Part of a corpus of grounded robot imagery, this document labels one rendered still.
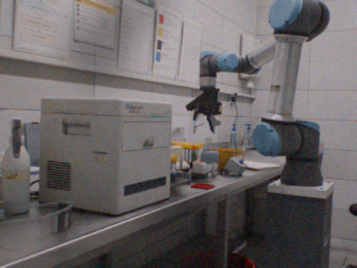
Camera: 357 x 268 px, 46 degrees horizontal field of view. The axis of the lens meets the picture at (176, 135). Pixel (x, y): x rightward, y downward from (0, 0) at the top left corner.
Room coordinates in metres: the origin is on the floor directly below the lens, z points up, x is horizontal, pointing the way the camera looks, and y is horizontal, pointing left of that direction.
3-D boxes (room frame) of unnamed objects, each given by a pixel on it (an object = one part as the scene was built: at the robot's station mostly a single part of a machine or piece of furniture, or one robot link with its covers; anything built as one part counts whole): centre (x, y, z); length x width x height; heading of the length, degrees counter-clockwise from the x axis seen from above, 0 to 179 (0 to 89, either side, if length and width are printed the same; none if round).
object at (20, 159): (1.05, 0.40, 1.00); 0.09 x 0.08 x 0.24; 62
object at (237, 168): (1.83, -0.25, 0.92); 0.13 x 0.07 x 0.08; 62
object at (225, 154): (2.03, -0.25, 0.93); 0.13 x 0.13 x 0.10; 58
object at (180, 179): (1.36, 0.02, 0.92); 0.21 x 0.07 x 0.05; 152
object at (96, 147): (1.23, 0.19, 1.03); 0.31 x 0.27 x 0.30; 152
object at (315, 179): (1.52, -0.46, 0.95); 0.15 x 0.15 x 0.10
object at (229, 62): (1.72, -0.19, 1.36); 0.11 x 0.11 x 0.08; 33
